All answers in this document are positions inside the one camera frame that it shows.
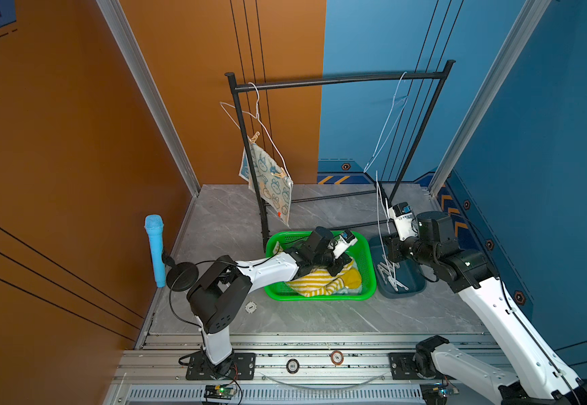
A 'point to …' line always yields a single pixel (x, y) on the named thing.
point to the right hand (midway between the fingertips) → (385, 237)
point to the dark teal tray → (395, 278)
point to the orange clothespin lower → (279, 175)
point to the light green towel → (353, 291)
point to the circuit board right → (434, 393)
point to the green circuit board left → (220, 391)
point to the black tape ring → (293, 366)
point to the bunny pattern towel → (275, 184)
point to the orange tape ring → (336, 358)
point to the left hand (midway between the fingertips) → (350, 255)
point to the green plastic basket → (363, 256)
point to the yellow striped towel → (321, 281)
